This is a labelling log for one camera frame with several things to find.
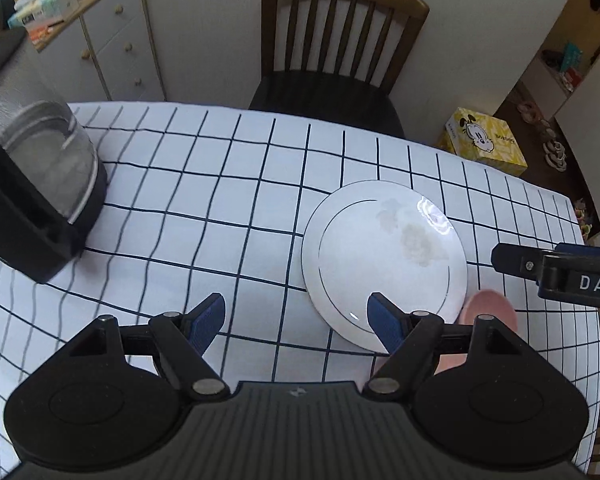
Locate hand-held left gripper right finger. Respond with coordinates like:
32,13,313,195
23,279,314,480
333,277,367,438
361,291,533,396

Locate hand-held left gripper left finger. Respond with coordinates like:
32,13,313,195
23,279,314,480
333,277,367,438
65,293,231,402

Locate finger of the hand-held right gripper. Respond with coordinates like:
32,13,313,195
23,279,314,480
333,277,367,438
555,242,600,257
491,242,546,281

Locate large white floral plate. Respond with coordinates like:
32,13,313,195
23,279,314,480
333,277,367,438
301,180,469,353

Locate small floor toy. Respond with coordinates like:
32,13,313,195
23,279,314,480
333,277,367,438
574,197,594,241

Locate pair of sneakers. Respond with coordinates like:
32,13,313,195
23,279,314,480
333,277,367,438
542,139,569,174

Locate yellow cartoon cardboard box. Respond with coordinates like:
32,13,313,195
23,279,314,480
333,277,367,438
437,106,529,177

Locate black checked white tablecloth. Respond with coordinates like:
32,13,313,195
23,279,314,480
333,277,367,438
0,102,600,480

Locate white lower cabinets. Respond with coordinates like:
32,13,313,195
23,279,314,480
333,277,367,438
554,47,600,183

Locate pair of slippers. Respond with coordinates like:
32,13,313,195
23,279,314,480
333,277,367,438
516,101,542,124

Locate black glass electric kettle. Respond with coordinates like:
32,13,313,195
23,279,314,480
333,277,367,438
0,27,108,285

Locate wooden chair with slatted back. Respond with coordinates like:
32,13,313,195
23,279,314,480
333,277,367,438
248,0,430,139

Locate side cabinet with drawers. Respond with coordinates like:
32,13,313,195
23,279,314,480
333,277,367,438
30,0,168,104

